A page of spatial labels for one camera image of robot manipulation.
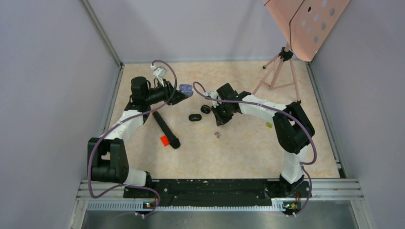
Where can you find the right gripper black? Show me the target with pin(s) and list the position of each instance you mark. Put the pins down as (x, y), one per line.
(220, 119)

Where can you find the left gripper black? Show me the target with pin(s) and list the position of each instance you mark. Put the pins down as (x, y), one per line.
(172, 96)

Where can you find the black glossy earbud charging case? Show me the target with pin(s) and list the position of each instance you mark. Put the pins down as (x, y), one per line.
(205, 109)

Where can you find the grey oval pebble case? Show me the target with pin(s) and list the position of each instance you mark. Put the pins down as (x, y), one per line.
(186, 89)

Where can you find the black oval case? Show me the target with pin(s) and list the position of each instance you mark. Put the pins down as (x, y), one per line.
(195, 117)

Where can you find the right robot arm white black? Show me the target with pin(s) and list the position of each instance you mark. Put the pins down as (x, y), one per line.
(294, 131)

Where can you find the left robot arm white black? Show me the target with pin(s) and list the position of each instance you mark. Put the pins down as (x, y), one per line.
(107, 157)

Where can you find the black cylinder orange ends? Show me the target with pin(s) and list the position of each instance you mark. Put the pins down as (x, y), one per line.
(169, 138)

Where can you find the pink tripod stand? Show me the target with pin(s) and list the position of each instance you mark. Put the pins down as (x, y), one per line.
(272, 75)

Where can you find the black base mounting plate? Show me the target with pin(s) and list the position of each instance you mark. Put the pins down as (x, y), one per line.
(219, 192)

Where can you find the pink perforated board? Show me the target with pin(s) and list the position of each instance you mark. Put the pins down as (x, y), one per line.
(306, 23)

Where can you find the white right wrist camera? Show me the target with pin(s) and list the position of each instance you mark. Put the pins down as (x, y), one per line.
(212, 94)

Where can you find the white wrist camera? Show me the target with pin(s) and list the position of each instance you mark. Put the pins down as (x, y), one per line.
(212, 94)
(159, 73)

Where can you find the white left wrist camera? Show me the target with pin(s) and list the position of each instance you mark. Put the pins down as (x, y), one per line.
(159, 73)

